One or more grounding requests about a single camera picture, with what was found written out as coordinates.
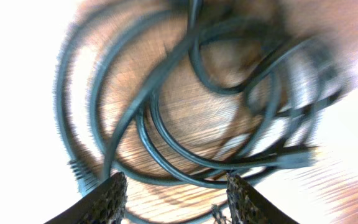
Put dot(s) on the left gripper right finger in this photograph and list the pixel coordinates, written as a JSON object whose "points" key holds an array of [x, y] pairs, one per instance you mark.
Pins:
{"points": [[248, 206]]}

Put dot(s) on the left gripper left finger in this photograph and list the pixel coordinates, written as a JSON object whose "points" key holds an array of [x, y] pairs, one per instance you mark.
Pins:
{"points": [[105, 204]]}

